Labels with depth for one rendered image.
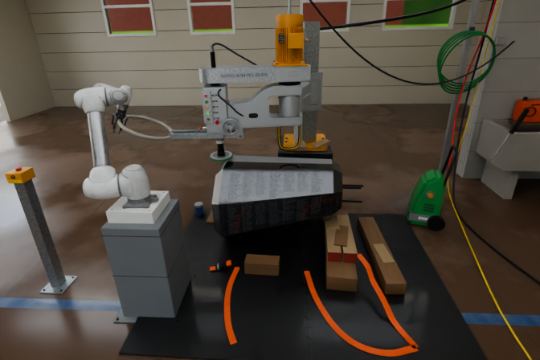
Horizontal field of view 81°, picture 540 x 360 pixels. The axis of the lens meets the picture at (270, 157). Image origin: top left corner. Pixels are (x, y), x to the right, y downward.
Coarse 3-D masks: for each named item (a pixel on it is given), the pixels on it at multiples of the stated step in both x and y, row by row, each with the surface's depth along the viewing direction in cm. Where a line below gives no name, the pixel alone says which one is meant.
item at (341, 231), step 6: (336, 216) 313; (324, 222) 306; (330, 222) 304; (336, 222) 304; (330, 228) 294; (336, 228) 294; (342, 228) 294; (336, 234) 287; (342, 234) 286; (336, 240) 278; (342, 240) 278; (342, 246) 272
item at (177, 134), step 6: (174, 132) 299; (180, 132) 300; (186, 132) 300; (192, 132) 300; (198, 132) 301; (204, 132) 301; (174, 138) 290; (180, 138) 291; (186, 138) 291; (192, 138) 291; (198, 138) 292; (204, 138) 292
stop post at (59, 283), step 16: (16, 176) 226; (32, 176) 236; (32, 192) 238; (32, 208) 238; (32, 224) 244; (48, 240) 254; (48, 256) 255; (48, 272) 262; (48, 288) 266; (64, 288) 266
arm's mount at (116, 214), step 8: (152, 192) 237; (160, 192) 237; (168, 192) 237; (120, 200) 225; (160, 200) 225; (168, 200) 237; (112, 208) 215; (120, 208) 215; (128, 208) 215; (136, 208) 215; (144, 208) 215; (152, 208) 215; (160, 208) 223; (112, 216) 212; (120, 216) 212; (128, 216) 211; (136, 216) 211; (144, 216) 211; (152, 216) 210
